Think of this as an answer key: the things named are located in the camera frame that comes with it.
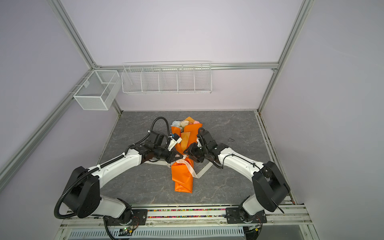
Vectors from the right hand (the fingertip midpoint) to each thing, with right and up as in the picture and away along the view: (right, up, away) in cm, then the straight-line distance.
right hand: (184, 155), depth 82 cm
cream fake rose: (-3, +18, +25) cm, 31 cm away
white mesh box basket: (-59, +39, +18) cm, 73 cm away
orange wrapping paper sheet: (0, +13, +17) cm, 21 cm away
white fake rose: (-8, +18, +24) cm, 31 cm away
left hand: (-2, -2, -1) cm, 2 cm away
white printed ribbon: (0, -3, +2) cm, 4 cm away
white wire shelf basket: (-13, +48, +16) cm, 53 cm away
